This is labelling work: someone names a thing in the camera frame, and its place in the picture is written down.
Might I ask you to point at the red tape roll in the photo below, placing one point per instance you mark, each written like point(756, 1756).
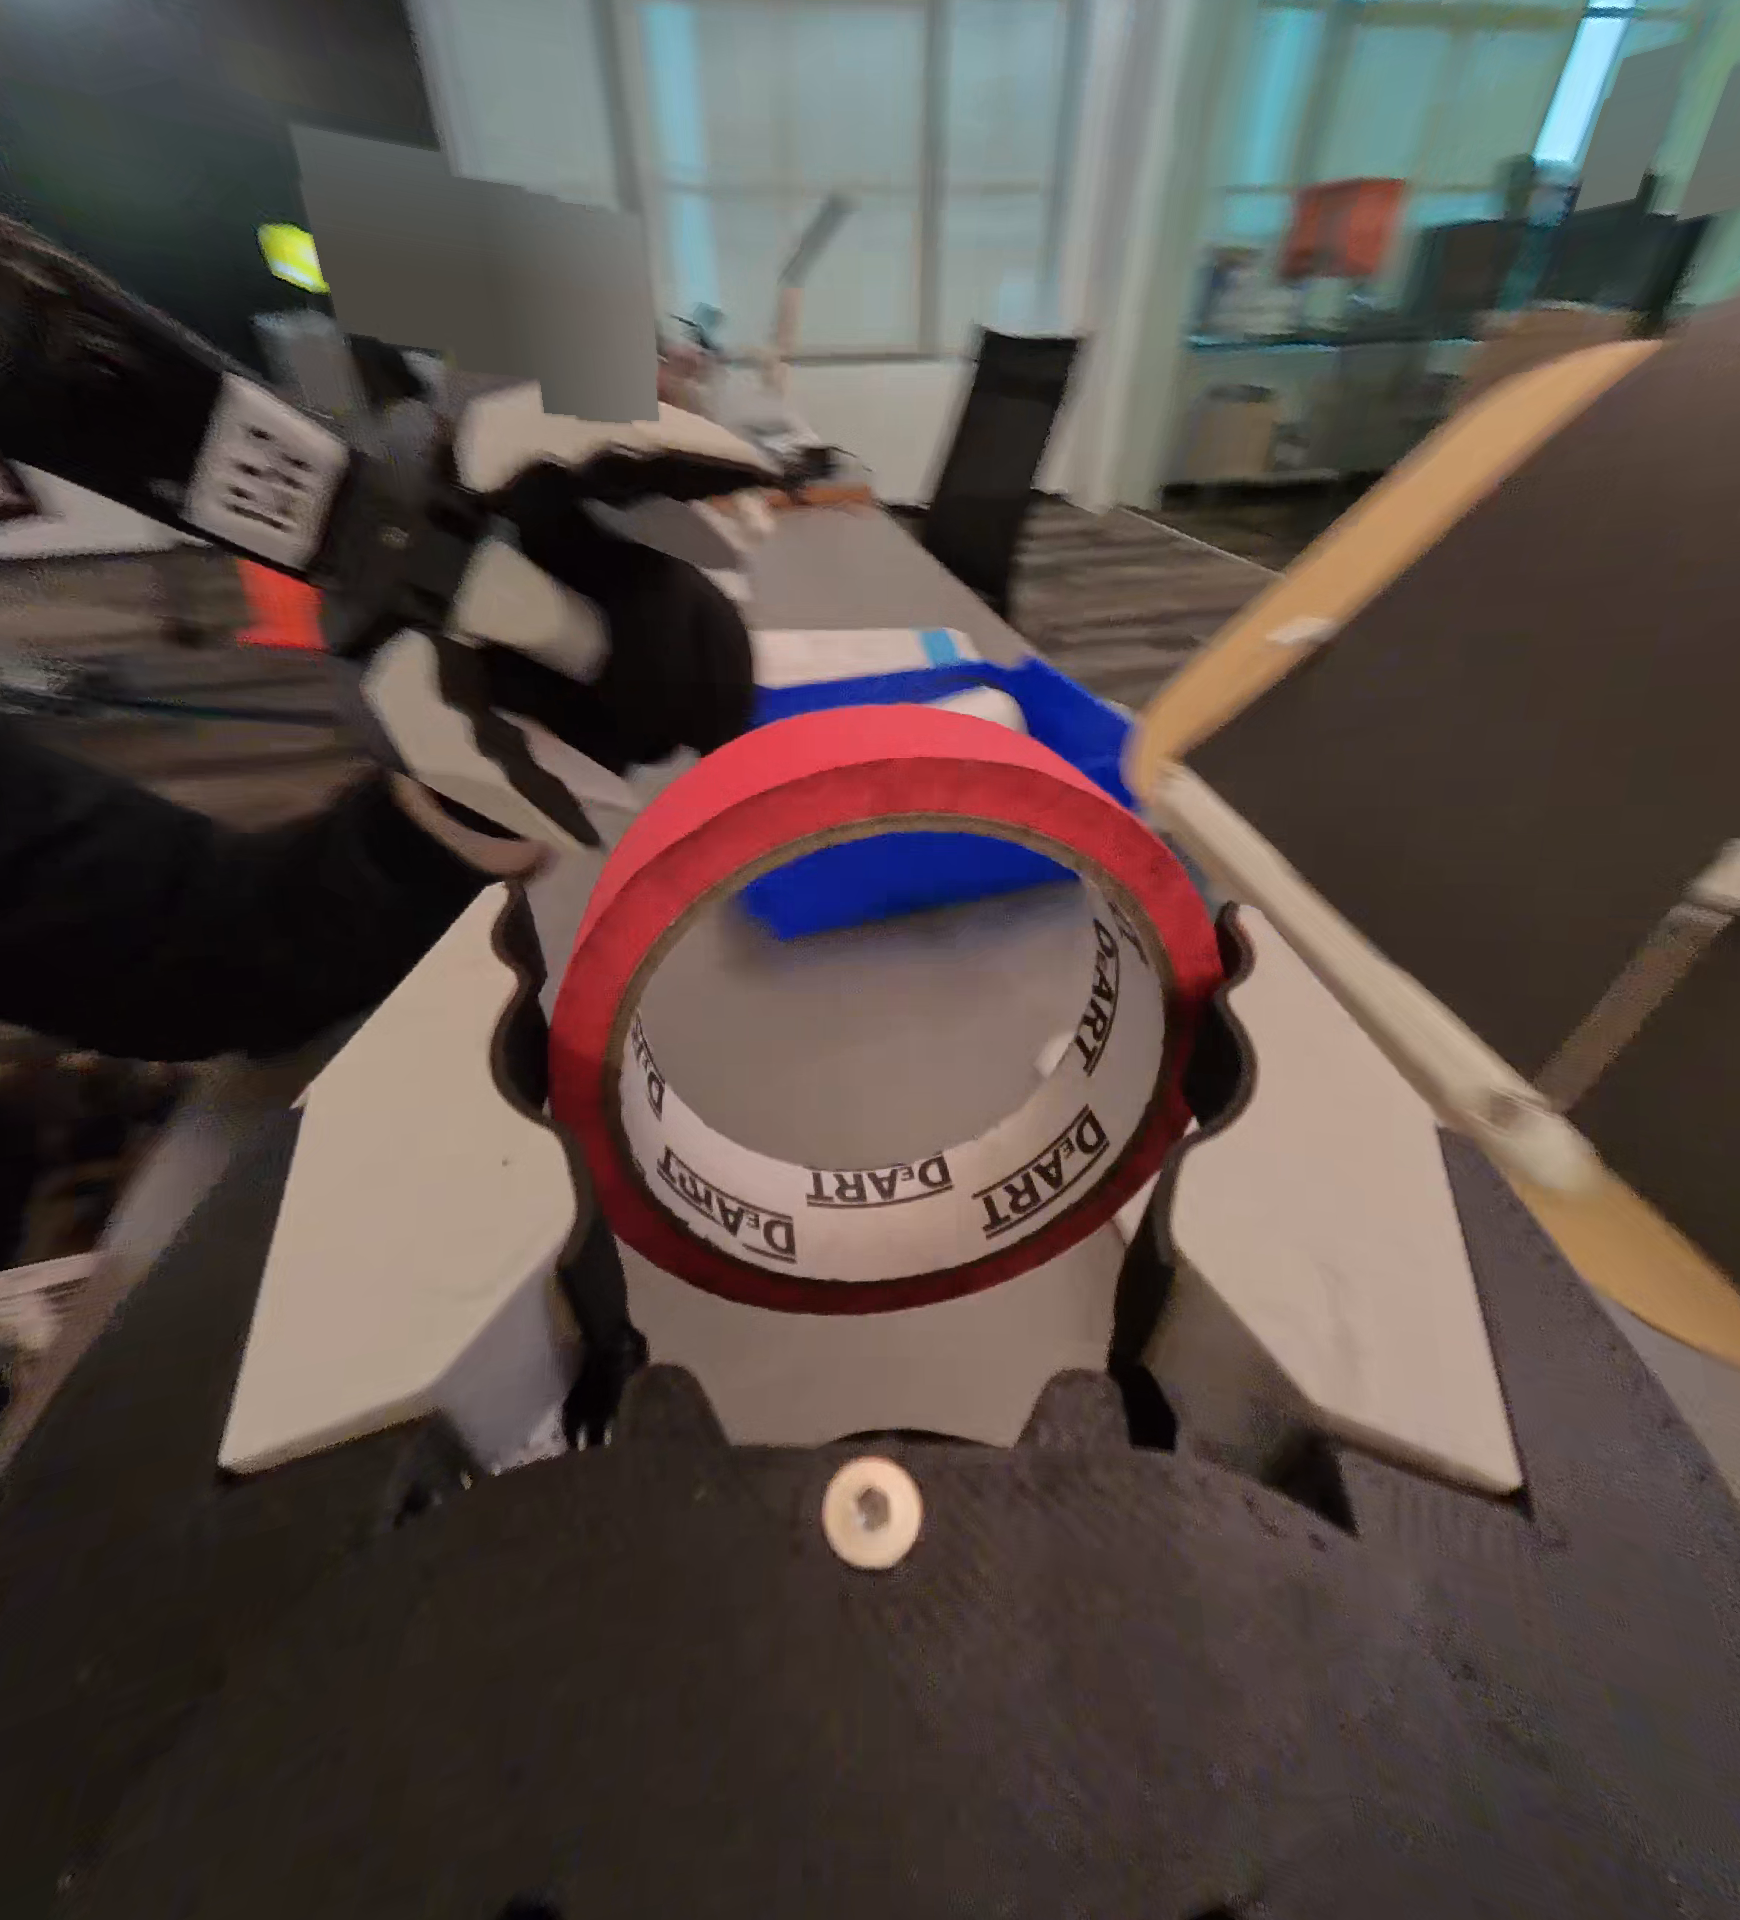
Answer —
point(888, 762)

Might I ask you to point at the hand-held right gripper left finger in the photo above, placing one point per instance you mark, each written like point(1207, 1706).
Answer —
point(408, 1203)

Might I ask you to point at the orange traffic cone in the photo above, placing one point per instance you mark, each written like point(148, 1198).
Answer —
point(285, 609)

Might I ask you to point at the black office chair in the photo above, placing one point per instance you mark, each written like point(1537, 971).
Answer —
point(1000, 449)

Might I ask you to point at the person's left forearm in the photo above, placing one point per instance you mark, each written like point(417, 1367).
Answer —
point(136, 899)

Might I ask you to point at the blue white pamphlet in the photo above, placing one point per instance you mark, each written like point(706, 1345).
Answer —
point(837, 655)

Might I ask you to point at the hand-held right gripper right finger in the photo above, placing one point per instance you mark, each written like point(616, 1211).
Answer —
point(1305, 1245)

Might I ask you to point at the white paper roll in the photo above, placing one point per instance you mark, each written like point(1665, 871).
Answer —
point(962, 702)

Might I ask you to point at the person's left hand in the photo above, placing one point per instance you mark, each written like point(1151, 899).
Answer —
point(662, 661)

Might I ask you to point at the white frame bar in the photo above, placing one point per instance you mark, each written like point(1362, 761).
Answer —
point(1352, 962)

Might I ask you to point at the blue plastic bin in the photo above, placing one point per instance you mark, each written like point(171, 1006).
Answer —
point(1065, 714)

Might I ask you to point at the dark divider panel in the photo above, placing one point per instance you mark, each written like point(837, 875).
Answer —
point(1482, 749)

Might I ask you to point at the black wall screen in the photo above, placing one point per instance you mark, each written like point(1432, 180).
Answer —
point(136, 89)

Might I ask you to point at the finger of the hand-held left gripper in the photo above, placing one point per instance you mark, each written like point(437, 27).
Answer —
point(569, 435)
point(437, 721)

